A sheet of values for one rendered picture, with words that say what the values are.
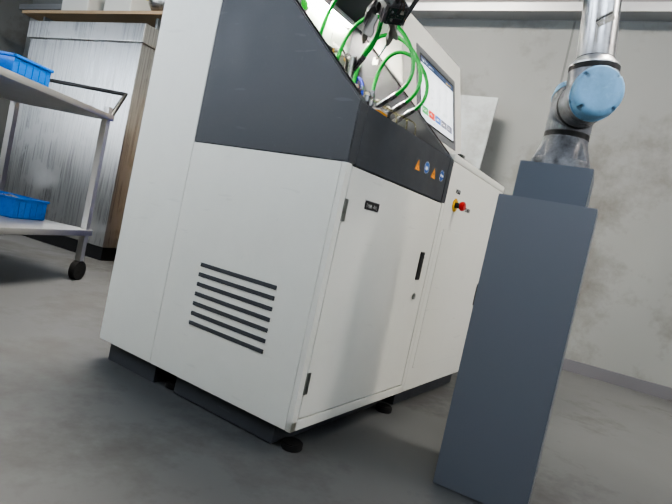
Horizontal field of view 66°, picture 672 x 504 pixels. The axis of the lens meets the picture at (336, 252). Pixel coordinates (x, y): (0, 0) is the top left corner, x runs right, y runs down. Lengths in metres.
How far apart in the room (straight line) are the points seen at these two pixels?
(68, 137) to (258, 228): 3.37
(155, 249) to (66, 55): 3.34
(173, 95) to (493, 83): 2.85
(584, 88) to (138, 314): 1.45
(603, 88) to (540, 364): 0.68
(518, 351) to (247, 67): 1.10
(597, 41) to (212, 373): 1.33
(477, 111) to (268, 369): 2.92
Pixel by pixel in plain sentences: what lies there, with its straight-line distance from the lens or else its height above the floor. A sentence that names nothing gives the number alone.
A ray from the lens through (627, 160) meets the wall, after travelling 4.00.
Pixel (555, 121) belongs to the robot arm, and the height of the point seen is 1.02.
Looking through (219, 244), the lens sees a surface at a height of 0.50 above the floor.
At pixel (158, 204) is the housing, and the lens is 1.80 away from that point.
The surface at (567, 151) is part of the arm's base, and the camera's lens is 1.50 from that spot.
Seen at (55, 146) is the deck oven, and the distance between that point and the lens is 4.83.
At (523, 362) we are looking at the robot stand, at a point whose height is 0.39.
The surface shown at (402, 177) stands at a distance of 1.62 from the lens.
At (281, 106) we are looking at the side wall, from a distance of 1.52.
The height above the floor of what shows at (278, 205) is 0.65.
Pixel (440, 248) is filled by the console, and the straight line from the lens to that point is 2.00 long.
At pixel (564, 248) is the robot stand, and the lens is 1.42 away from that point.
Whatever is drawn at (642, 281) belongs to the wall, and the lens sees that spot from 3.92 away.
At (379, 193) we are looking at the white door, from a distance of 1.51.
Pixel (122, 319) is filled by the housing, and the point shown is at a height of 0.17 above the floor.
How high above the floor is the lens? 0.62
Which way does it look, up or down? 3 degrees down
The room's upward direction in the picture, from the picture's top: 12 degrees clockwise
